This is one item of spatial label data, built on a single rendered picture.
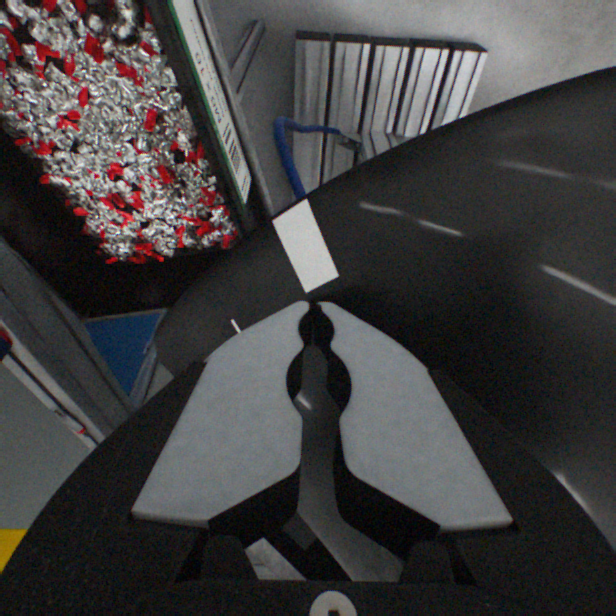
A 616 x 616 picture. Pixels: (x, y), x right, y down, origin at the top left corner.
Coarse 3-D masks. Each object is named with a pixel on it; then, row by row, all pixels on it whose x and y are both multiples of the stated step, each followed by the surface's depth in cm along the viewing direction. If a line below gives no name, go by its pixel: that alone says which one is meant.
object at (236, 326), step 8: (240, 304) 16; (224, 312) 16; (232, 312) 16; (240, 312) 16; (248, 312) 16; (216, 320) 17; (224, 320) 17; (232, 320) 16; (240, 320) 16; (248, 320) 16; (224, 328) 17; (232, 328) 16; (240, 328) 16; (232, 336) 17
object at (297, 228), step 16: (304, 208) 14; (288, 224) 14; (304, 224) 14; (288, 240) 14; (304, 240) 14; (320, 240) 14; (304, 256) 14; (320, 256) 14; (304, 272) 14; (320, 272) 14; (336, 272) 13; (304, 288) 14
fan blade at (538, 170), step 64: (448, 128) 11; (512, 128) 11; (576, 128) 10; (320, 192) 13; (384, 192) 12; (448, 192) 11; (512, 192) 11; (576, 192) 10; (256, 256) 15; (384, 256) 13; (448, 256) 12; (512, 256) 11; (576, 256) 10; (192, 320) 18; (256, 320) 16; (384, 320) 13; (448, 320) 12; (512, 320) 11; (576, 320) 10; (320, 384) 15; (512, 384) 11; (576, 384) 10; (320, 448) 16; (576, 448) 11; (320, 512) 18; (384, 576) 16
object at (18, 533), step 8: (0, 536) 41; (8, 536) 41; (16, 536) 41; (0, 544) 41; (8, 544) 41; (16, 544) 41; (0, 552) 40; (8, 552) 40; (0, 560) 40; (0, 568) 39
